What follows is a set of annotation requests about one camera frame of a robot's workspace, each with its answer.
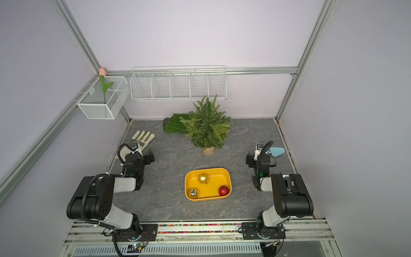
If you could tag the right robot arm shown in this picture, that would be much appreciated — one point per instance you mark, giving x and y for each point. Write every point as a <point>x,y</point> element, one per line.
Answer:
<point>290,195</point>

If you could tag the small white mesh basket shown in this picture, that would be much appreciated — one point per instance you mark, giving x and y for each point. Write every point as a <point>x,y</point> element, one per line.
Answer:
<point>92,104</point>

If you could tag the long white wire basket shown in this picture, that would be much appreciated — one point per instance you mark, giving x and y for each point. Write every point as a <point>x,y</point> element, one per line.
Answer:
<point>178,82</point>

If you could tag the artificial pink tulip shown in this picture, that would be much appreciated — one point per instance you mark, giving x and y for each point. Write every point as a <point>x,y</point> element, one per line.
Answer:
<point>105,85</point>

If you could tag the matte gold ball ornament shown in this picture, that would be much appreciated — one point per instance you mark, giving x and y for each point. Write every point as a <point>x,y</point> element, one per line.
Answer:
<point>203,178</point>

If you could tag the beige work glove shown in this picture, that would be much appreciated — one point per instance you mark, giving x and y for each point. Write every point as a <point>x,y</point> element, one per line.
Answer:
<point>141,139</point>

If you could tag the red ribbed ball ornament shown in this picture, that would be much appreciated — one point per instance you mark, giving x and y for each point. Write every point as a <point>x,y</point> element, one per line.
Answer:
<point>224,191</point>

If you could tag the small green christmas tree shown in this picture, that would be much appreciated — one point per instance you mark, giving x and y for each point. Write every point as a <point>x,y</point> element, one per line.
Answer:
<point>207,126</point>

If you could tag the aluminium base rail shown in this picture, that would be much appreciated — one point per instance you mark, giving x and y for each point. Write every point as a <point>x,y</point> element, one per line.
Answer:
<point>233,231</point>

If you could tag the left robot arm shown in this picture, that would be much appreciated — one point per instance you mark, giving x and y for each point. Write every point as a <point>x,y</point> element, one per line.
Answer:
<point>92,202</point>

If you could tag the teal plastic trowel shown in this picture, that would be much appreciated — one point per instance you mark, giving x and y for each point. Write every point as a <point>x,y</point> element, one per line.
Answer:
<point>276,151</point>

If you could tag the green artificial grass mat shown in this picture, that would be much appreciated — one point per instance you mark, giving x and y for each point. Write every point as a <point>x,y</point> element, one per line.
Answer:
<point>175,125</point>

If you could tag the yellow plastic tray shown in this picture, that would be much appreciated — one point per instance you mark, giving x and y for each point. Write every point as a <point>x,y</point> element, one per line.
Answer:
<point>218,177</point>

